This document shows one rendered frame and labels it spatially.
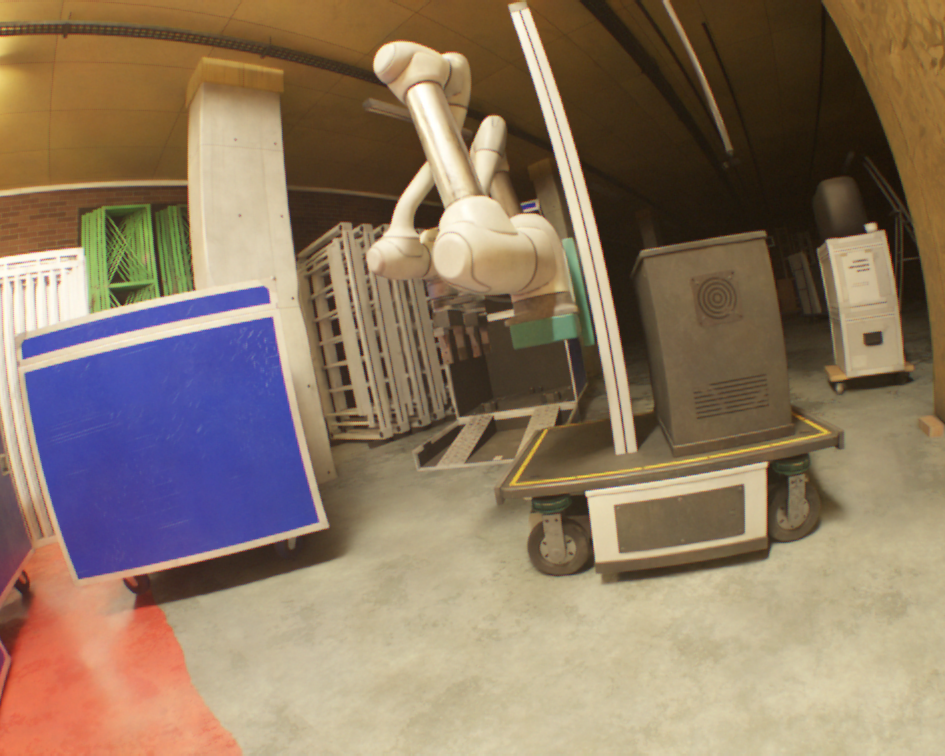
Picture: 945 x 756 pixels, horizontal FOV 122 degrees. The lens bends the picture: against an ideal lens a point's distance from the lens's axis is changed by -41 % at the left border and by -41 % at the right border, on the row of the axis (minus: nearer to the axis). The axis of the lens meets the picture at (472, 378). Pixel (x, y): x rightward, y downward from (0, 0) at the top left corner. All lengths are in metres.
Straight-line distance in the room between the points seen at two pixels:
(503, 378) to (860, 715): 4.02
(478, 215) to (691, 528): 0.89
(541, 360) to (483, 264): 3.38
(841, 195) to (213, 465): 3.46
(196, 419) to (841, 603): 1.88
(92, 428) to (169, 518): 0.41
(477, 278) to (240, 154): 2.70
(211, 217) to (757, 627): 3.25
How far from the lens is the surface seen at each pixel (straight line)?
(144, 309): 1.65
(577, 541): 1.26
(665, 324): 1.12
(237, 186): 3.27
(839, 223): 3.09
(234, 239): 3.10
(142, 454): 1.64
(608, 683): 0.96
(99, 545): 1.78
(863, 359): 3.02
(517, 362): 4.30
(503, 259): 0.93
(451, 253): 0.92
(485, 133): 1.77
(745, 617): 1.10
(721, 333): 1.14
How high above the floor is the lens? 0.68
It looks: 3 degrees down
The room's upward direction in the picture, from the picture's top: 11 degrees counter-clockwise
